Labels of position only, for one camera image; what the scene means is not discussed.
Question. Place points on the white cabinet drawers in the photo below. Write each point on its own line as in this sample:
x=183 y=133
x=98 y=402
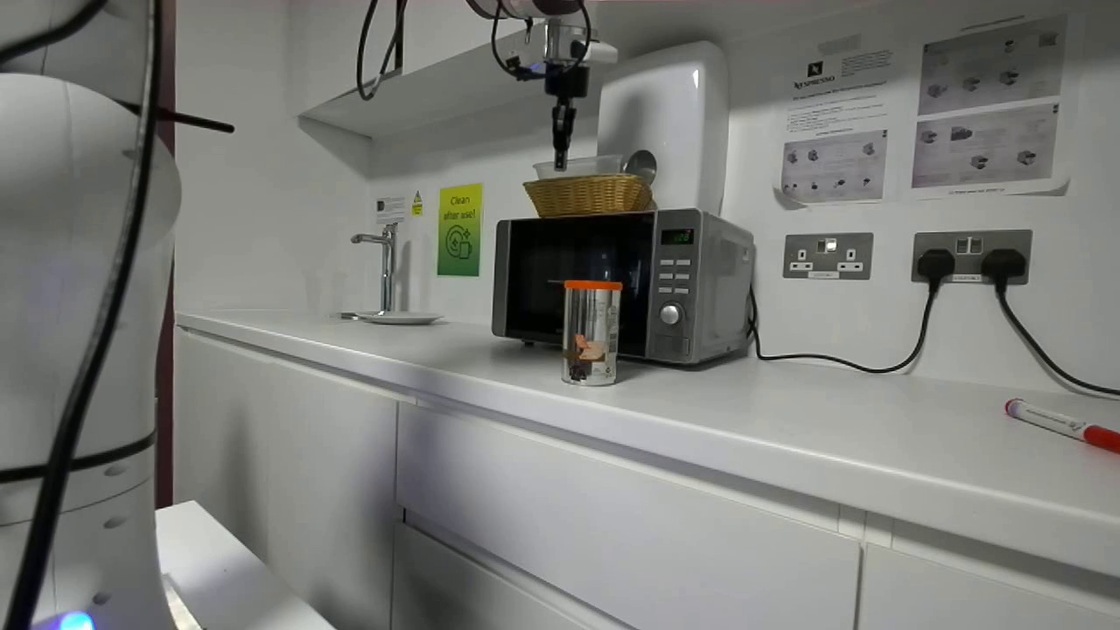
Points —
x=446 y=482

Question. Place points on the glass jar orange lid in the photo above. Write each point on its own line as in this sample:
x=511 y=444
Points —
x=588 y=330

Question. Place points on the metal wall socket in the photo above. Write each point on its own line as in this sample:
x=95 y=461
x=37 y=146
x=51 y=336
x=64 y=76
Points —
x=974 y=246
x=828 y=255

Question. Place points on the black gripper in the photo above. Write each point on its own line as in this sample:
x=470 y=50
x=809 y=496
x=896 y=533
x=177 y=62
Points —
x=565 y=62

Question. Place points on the silver microwave oven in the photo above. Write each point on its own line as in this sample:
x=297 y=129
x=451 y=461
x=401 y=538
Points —
x=684 y=281

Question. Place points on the green yellow wall poster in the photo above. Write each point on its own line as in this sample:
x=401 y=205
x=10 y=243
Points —
x=458 y=222

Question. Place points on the right metal wall socket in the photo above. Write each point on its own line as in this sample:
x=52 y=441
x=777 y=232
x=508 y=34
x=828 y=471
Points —
x=974 y=246

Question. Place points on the left metal wall socket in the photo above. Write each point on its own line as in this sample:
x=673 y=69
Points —
x=828 y=255

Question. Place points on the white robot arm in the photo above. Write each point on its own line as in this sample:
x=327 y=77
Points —
x=88 y=196

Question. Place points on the red white marker pen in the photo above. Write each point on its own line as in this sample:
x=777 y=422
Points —
x=1060 y=425

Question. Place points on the instruction sheets on wall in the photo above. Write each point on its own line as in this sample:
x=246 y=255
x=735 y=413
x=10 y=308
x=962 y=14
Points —
x=962 y=114

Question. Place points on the white plate lid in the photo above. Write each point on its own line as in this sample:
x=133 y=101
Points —
x=395 y=315

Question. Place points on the chrome sink tap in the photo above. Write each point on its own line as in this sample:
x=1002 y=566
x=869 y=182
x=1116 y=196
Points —
x=386 y=238

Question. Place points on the white paper towel dispenser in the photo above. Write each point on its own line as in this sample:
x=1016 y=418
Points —
x=670 y=105

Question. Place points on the woven wicker basket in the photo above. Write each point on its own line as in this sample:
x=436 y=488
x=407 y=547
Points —
x=588 y=194

